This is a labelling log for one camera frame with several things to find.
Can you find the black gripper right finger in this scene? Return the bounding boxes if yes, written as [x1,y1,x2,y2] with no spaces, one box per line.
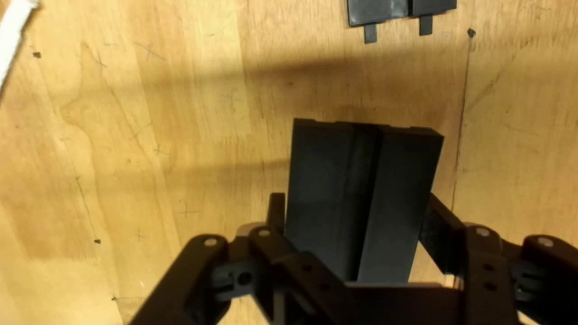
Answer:
[419,191,578,325]

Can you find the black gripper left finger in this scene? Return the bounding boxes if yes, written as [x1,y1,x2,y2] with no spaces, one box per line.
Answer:
[129,191,291,325]

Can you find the long straight black track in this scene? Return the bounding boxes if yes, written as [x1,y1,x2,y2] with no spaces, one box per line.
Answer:
[345,0,459,45]

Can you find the white cable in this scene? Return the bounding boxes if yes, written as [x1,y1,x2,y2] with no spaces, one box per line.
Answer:
[0,0,42,92]

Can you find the short black track piece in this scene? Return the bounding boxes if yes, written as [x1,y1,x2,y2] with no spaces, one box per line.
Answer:
[282,117,447,285]

